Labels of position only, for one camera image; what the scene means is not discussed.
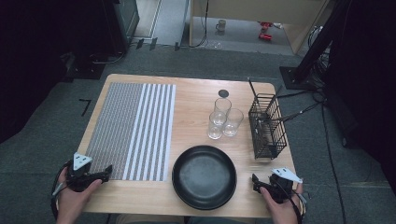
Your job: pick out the grey white striped placemat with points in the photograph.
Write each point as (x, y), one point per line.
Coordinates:
(124, 124)

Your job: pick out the clear plastic wrap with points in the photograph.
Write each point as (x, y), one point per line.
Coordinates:
(217, 45)

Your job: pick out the silver table knife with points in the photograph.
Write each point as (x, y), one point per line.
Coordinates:
(295, 115)

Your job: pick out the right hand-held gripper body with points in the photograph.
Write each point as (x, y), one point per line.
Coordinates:
(281, 188)

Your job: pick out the red can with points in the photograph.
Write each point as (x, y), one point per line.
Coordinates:
(266, 25)
(264, 36)

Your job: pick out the person's left hand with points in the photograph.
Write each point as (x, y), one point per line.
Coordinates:
(70, 205)

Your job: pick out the black metal stand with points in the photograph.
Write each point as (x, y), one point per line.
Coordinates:
(320, 40)

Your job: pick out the black curtain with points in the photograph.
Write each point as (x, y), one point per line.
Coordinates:
(367, 77)
(37, 62)

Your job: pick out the clear drinking glass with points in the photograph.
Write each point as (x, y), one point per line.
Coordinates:
(215, 129)
(222, 105)
(235, 123)

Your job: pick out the person's right hand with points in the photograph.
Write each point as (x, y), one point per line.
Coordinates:
(281, 213)

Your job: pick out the dark cabinet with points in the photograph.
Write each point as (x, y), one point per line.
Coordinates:
(124, 18)

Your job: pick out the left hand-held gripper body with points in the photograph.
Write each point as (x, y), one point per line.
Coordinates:
(79, 177)

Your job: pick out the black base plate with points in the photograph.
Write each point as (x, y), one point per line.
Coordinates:
(84, 70)

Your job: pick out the grey mug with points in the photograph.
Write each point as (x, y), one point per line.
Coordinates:
(221, 25)

